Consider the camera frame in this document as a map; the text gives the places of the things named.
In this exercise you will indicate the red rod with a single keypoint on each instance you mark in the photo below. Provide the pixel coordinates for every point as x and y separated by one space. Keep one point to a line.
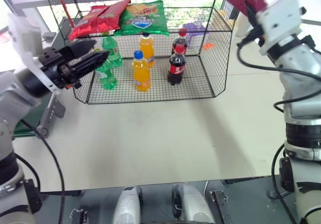
64 8

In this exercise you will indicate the green chip bag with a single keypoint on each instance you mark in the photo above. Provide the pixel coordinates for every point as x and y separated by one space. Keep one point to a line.
144 18

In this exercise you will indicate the orange soda bottle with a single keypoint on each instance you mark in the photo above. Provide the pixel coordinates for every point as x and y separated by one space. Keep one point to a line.
146 47
141 73

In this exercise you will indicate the small orange object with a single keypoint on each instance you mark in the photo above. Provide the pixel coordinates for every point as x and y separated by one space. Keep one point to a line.
208 46

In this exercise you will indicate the silver robot leg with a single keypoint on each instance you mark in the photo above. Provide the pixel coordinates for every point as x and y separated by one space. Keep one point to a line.
126 206
191 204

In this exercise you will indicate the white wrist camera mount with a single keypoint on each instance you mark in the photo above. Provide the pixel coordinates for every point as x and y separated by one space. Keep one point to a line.
27 45
278 20

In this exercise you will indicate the cola bottle red cap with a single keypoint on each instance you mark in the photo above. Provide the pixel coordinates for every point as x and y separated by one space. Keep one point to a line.
180 42
177 67

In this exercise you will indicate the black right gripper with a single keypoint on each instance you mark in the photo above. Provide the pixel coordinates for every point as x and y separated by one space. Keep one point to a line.
257 31

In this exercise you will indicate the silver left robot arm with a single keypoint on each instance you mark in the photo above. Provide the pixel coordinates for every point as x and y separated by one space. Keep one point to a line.
10 101

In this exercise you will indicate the purple plastic stool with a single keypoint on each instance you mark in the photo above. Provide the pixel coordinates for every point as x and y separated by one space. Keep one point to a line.
194 31

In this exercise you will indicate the small grey device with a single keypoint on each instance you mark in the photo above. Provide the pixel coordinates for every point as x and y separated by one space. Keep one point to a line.
49 36

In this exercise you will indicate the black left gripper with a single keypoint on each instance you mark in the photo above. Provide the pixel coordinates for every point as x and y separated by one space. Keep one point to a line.
59 67

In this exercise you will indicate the red chip bag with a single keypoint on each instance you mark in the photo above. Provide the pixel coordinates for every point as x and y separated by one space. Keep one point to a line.
86 23
110 15

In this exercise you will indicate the black table frame bracket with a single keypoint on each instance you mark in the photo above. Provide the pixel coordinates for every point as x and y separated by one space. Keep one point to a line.
220 206
78 216

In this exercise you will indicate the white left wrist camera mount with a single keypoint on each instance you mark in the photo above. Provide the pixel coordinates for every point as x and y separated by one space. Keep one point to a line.
27 45

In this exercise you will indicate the green soda bottle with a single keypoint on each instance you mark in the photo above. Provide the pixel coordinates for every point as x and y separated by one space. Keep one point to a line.
106 75
111 48

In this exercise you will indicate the green belt grey conveyor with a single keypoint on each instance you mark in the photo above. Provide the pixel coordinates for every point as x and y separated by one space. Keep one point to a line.
47 118

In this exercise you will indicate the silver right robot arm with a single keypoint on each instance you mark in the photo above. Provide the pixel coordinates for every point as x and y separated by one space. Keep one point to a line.
298 83

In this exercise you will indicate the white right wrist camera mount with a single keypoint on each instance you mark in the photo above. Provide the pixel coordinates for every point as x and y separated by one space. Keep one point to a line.
278 20

